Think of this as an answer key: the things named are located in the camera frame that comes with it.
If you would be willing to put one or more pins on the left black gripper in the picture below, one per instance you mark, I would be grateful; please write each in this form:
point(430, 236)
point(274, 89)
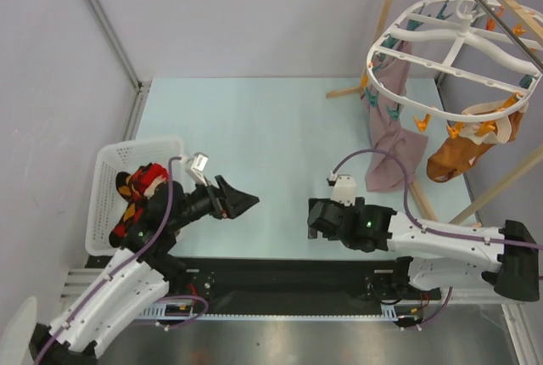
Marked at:
point(227, 202)

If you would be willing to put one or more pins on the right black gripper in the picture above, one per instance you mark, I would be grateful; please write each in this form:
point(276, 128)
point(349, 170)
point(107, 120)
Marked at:
point(318, 216)

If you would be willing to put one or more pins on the red beige fox sock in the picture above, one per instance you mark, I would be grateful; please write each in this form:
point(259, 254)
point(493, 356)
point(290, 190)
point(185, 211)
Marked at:
point(147, 178)

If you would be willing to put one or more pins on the teal clothespin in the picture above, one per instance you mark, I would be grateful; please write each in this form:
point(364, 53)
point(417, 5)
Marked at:
point(372, 96)
point(394, 112)

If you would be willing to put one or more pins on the white round clip hanger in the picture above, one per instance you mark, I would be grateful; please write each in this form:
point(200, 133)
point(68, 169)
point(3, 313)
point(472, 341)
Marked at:
point(452, 21)

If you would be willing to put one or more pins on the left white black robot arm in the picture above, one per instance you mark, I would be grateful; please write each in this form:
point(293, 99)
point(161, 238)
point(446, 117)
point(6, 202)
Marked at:
point(141, 272)

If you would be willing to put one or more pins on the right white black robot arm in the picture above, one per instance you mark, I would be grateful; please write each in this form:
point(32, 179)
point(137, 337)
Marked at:
point(436, 255)

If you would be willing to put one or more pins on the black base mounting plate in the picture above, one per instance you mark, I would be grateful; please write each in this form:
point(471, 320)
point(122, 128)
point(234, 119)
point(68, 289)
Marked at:
point(275, 287)

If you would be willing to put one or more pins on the black argyle sock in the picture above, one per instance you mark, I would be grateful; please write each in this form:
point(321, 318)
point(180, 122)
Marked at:
point(133, 210)

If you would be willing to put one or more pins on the mauve hanging sock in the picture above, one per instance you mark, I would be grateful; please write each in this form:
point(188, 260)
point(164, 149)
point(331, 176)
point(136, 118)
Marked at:
point(399, 150)

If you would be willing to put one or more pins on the white plastic laundry basket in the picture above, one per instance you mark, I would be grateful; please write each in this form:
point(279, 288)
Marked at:
point(110, 197)

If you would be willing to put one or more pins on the orange clothespin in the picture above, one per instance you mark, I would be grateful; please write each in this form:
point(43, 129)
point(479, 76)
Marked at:
point(422, 123)
point(454, 130)

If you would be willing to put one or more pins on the orange brown hanging sock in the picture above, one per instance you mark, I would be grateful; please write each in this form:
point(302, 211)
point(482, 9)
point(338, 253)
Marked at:
point(457, 156)

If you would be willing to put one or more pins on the metal hanging rod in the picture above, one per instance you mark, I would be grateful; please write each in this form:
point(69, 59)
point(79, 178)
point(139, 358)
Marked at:
point(524, 18)

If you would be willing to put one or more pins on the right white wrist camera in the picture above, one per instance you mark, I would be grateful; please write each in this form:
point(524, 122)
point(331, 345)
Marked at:
point(344, 188)

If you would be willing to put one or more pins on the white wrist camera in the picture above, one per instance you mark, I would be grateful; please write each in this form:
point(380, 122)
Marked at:
point(344, 188)
point(194, 166)

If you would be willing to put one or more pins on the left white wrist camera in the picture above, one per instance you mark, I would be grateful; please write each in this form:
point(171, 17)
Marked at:
point(194, 166)

